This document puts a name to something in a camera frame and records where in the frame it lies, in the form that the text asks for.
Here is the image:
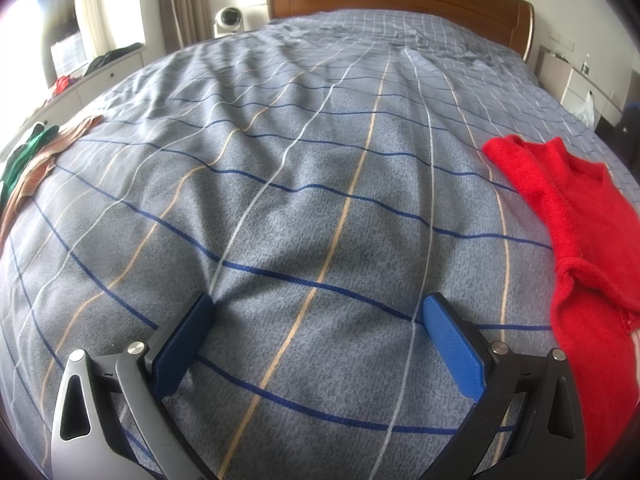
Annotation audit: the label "dark clothes pile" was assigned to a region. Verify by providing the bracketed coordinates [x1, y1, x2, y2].
[81, 42, 144, 77]

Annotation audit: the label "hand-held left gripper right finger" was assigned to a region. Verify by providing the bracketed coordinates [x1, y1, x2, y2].
[421, 294, 587, 480]

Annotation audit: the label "white dresser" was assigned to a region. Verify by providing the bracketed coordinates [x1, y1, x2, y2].
[536, 45, 627, 126]

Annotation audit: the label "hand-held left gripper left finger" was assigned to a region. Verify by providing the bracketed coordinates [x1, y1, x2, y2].
[50, 291, 217, 480]

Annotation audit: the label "white low cabinet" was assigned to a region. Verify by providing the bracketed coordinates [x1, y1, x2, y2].
[0, 42, 147, 161]

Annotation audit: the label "bed with grey checked cover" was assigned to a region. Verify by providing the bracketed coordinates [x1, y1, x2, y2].
[0, 9, 640, 480]

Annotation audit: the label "red knit sweater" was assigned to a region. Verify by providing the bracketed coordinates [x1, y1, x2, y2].
[482, 135, 640, 479]

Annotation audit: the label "white round fan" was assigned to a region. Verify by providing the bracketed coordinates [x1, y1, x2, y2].
[214, 6, 247, 37]

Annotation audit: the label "white ribbed box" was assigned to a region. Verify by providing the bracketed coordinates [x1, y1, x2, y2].
[49, 32, 92, 74]

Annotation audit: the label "pink and green folded clothes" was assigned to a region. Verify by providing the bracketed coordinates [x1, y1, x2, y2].
[0, 115, 104, 243]

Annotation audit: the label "white plastic bag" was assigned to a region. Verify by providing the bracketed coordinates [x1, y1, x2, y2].
[575, 90, 597, 124]

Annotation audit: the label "beige curtain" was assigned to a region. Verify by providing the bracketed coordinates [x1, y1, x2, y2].
[159, 0, 217, 51]

